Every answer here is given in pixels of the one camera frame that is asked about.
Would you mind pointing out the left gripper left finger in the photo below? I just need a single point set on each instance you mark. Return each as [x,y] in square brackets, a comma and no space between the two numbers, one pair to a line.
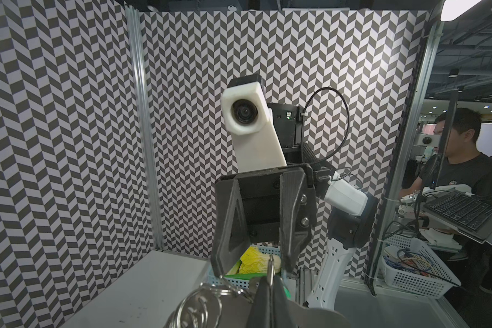
[260,313]

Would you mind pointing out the yellow green plastic bag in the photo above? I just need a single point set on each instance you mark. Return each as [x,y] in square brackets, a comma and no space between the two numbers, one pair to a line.
[253,261]

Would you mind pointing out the white storage basket with cables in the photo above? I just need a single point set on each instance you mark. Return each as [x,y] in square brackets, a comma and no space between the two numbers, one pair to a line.
[410,265]

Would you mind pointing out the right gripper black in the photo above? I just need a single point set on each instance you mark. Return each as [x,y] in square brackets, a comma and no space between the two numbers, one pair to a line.
[267,206]

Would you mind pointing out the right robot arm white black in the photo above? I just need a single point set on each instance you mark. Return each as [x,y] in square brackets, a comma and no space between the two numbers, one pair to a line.
[349,227]

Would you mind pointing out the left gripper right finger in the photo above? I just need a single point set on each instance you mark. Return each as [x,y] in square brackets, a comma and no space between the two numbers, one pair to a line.
[281,313]

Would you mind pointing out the black keyboard on stand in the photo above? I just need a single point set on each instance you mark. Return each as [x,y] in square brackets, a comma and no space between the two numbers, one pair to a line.
[469,215]

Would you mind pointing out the light blue plastic basket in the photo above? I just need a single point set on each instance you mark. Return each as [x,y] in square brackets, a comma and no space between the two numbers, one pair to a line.
[243,280]

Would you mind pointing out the man in black shirt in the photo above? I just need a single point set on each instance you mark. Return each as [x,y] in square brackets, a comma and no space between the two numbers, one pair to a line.
[463,164]

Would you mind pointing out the key with green tag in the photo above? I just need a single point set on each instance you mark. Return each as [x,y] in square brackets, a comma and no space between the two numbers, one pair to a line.
[287,293]

